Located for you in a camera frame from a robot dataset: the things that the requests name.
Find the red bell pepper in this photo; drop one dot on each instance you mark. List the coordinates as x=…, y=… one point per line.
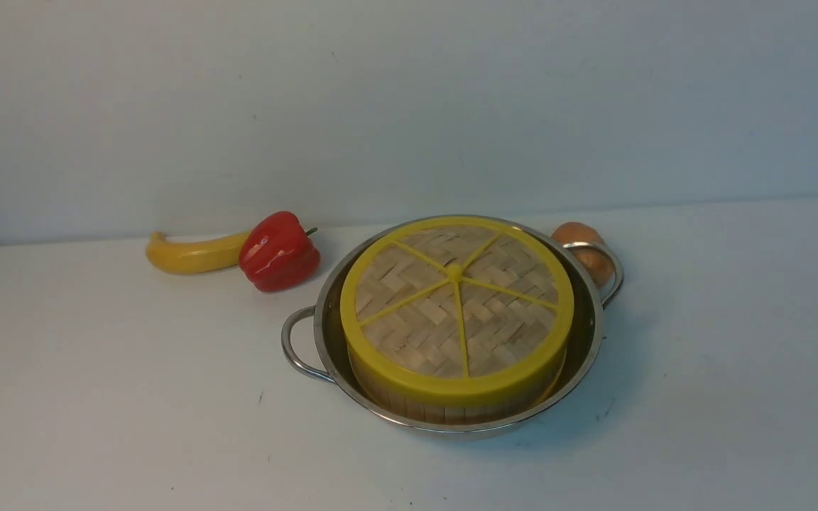
x=279, y=253

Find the yellow banana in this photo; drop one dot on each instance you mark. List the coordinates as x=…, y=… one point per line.
x=192, y=258

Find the yellow woven bamboo steamer lid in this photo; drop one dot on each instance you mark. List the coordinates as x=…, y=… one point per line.
x=457, y=311

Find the yellow bamboo steamer basket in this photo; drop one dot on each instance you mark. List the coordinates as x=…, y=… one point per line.
x=452, y=415

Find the stainless steel pot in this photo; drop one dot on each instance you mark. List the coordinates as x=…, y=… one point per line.
x=313, y=341

